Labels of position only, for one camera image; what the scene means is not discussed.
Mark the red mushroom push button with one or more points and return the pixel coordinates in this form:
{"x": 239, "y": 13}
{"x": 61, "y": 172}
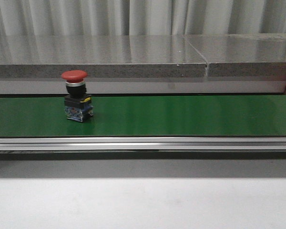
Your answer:
{"x": 77, "y": 103}

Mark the green conveyor belt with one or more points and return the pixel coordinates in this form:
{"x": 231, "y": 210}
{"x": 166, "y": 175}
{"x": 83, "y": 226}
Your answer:
{"x": 222, "y": 115}

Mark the grey stone counter slab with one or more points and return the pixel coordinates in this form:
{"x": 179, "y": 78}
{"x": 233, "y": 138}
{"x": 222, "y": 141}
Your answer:
{"x": 48, "y": 56}

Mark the white counter base panel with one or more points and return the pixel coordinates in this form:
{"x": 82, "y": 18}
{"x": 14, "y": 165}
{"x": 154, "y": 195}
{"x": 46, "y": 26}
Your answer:
{"x": 213, "y": 85}

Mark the grey pleated curtain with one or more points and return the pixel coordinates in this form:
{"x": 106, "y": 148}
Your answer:
{"x": 141, "y": 17}

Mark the aluminium conveyor side rail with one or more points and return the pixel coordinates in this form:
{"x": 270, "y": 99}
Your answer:
{"x": 162, "y": 143}

